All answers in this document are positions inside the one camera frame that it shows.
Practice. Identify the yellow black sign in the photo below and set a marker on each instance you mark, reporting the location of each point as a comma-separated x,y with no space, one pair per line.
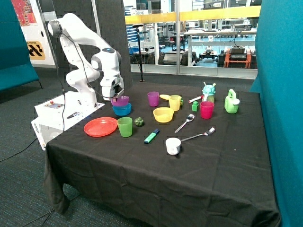
35,50

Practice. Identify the teal toy bottle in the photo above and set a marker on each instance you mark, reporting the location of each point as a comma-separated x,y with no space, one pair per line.
209,92

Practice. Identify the red plastic plate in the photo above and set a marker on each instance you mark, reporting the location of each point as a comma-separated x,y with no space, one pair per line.
100,127

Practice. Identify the red wall poster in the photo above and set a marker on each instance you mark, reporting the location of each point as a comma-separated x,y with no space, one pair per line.
24,12

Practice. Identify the green toy block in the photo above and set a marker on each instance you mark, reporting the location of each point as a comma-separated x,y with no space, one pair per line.
195,105

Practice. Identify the red plastic cup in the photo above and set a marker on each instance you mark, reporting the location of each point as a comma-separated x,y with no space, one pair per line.
206,109

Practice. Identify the black tablecloth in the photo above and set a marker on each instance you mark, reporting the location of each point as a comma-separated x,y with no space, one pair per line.
220,180

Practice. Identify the metal fork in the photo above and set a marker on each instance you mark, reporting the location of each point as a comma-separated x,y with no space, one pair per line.
207,133

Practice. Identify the green toy pepper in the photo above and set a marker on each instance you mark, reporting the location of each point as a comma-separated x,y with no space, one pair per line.
139,122

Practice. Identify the green toy watering can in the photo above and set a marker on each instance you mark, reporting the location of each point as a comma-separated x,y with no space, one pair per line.
231,103

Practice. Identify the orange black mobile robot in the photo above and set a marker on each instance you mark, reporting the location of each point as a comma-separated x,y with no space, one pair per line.
238,57

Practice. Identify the teal sofa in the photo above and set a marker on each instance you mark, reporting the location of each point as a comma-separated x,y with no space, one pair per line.
15,65

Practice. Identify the red white marker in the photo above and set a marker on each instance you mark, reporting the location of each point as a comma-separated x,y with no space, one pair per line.
195,99

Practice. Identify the metal spoon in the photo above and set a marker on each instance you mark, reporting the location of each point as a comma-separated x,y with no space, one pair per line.
189,118

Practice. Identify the white crumpled cup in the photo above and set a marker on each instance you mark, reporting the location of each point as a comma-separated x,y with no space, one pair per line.
173,146

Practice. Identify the teal partition panel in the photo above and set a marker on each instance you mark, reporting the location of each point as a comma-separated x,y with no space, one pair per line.
279,47

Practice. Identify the green highlighter pen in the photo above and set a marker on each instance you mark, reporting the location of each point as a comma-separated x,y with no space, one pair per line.
151,136

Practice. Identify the purple plastic bowl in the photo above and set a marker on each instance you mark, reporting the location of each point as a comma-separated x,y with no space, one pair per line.
121,101

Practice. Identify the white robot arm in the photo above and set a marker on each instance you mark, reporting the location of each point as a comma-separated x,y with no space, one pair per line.
92,56

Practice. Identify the black tripod stand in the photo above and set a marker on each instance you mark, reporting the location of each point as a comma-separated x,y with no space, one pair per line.
136,27

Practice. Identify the yellow plastic cup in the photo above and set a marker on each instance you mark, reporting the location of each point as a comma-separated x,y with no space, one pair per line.
174,102

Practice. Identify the yellow toy banana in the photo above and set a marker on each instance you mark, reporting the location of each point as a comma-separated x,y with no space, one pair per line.
165,97

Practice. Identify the yellow plastic bowl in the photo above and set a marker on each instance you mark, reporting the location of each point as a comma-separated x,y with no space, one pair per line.
163,114

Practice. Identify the green plastic cup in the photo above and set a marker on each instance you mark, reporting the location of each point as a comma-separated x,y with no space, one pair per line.
125,125

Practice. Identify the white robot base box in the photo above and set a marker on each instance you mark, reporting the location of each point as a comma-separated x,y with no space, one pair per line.
59,114

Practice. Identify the purple plastic cup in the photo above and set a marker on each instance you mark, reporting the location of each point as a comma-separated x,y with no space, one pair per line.
153,98

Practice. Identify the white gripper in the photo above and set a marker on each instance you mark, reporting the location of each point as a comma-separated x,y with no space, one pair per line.
112,87

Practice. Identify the blue plastic bowl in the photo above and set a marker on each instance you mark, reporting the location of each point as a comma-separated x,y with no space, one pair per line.
122,110

